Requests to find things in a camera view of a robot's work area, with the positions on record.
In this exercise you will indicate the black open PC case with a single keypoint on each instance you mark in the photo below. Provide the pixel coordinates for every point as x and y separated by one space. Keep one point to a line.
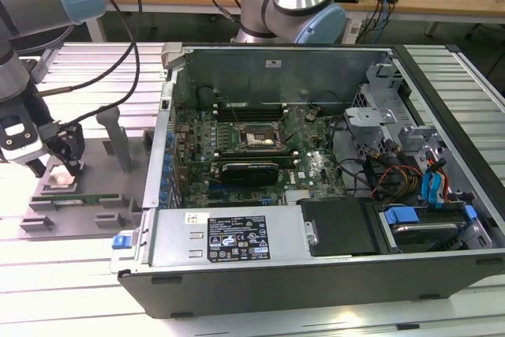
276 289

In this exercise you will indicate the green motherboard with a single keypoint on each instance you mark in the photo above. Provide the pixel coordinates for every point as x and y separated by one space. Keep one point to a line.
315 163

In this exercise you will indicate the green RAM stick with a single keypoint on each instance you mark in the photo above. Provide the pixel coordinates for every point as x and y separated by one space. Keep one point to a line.
98 197

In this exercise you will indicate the silver CPU chip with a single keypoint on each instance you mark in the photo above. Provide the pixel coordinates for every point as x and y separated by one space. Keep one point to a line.
59 180

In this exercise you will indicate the silver metal drive cage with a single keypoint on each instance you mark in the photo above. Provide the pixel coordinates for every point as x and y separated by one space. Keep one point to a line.
378 116

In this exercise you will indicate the blue disk carrier tab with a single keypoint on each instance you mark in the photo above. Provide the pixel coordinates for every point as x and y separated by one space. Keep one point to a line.
400 215

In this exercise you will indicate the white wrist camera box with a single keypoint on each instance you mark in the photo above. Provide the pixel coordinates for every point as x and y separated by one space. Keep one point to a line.
17 143

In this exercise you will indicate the blue disk bay clip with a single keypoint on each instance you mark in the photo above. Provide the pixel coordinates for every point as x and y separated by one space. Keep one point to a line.
471 213

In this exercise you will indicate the silver power supply unit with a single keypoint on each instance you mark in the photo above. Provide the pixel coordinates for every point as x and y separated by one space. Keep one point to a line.
173 234

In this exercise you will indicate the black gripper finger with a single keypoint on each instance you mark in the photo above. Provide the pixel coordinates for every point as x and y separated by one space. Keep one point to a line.
36 168
73 147

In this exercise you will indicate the black graphics card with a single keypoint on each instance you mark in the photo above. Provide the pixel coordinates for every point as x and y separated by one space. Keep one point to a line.
248 174

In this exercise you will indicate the thin metal locking lever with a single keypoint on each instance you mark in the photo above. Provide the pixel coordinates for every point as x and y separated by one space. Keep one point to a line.
235 115

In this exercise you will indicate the blue case latch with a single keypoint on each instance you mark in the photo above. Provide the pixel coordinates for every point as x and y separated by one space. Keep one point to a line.
120 242

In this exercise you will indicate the small silver heatsink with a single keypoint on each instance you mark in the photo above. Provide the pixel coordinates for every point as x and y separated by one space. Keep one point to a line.
298 195

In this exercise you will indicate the black plastic shroud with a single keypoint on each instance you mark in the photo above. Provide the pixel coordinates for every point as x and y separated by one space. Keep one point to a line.
339 226

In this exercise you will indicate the grey parts rack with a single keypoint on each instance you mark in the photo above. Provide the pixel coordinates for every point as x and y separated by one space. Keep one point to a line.
106 179

